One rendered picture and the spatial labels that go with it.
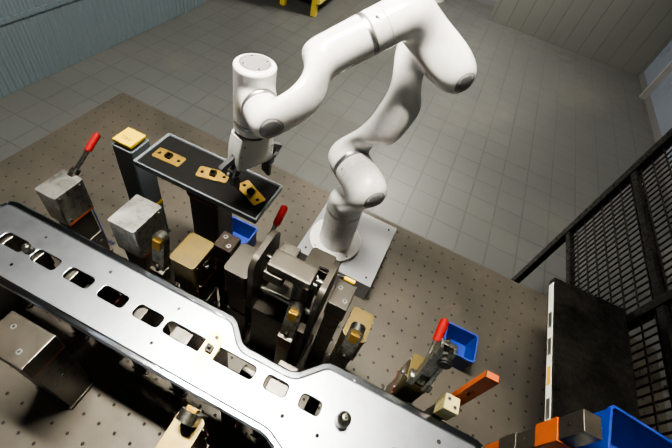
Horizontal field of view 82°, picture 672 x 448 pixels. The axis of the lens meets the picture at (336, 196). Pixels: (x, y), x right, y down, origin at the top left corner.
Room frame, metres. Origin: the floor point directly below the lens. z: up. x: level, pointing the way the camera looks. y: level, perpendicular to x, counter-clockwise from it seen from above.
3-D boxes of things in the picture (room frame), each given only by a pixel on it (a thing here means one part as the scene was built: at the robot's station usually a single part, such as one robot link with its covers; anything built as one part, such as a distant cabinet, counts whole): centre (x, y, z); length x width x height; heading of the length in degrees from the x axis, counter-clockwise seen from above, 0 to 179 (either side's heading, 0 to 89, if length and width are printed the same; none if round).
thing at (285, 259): (0.48, 0.04, 0.95); 0.18 x 0.13 x 0.49; 78
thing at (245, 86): (0.64, 0.22, 1.48); 0.09 x 0.08 x 0.13; 37
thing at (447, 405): (0.31, -0.38, 0.88); 0.04 x 0.04 x 0.37; 78
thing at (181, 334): (0.31, 0.26, 0.84); 0.12 x 0.05 x 0.29; 168
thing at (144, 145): (0.72, 0.60, 0.92); 0.08 x 0.08 x 0.44; 78
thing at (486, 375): (0.33, -0.40, 0.95); 0.03 x 0.01 x 0.50; 78
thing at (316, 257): (0.58, -0.01, 0.89); 0.09 x 0.08 x 0.38; 168
